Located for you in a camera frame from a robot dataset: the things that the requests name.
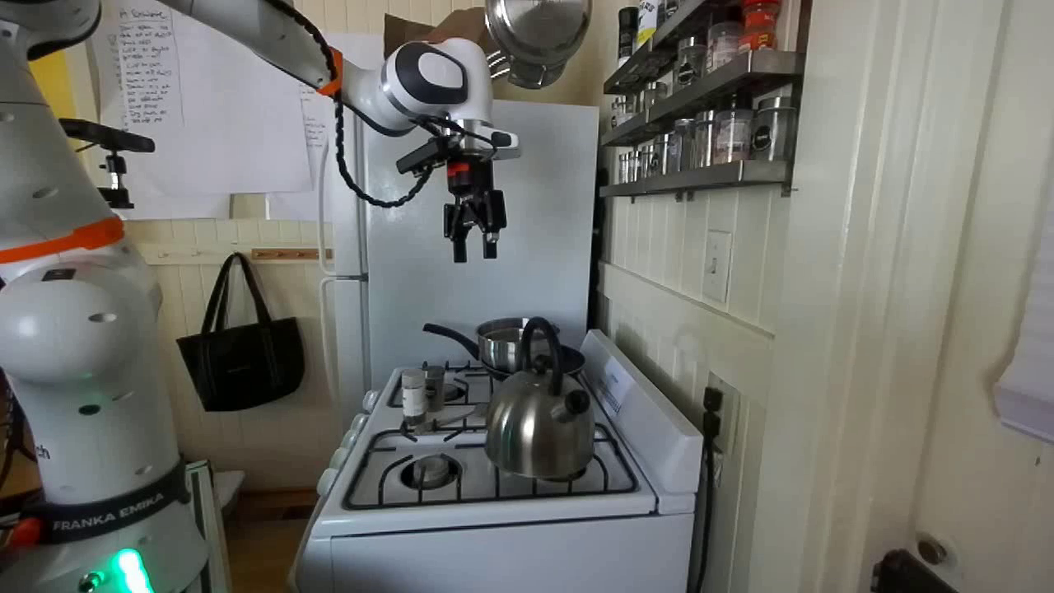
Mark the small white cup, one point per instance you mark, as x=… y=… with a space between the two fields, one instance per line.
x=412 y=398

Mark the black tote bag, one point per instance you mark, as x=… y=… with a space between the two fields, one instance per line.
x=241 y=367

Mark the paper sheets on wall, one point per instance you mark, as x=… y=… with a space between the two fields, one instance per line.
x=221 y=121

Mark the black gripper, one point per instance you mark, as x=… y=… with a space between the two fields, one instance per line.
x=468 y=169

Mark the camera on tripod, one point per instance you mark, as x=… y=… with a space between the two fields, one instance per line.
x=112 y=142

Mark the rear stove burner grate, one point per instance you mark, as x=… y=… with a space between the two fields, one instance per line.
x=450 y=386

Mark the white gas stove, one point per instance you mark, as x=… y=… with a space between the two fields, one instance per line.
x=412 y=505

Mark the hanging steel pot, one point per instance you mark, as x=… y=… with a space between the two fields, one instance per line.
x=536 y=39

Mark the steel pot on stove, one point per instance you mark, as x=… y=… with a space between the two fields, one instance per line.
x=497 y=344

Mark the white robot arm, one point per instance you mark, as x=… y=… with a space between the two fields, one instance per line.
x=80 y=311

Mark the steel kettle black handle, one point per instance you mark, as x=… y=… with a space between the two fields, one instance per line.
x=540 y=421

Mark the black frying pan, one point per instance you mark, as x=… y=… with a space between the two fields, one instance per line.
x=536 y=355

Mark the metal spice shelf rack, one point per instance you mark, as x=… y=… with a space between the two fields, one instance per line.
x=709 y=102

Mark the white refrigerator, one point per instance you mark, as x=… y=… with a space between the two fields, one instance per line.
x=394 y=267

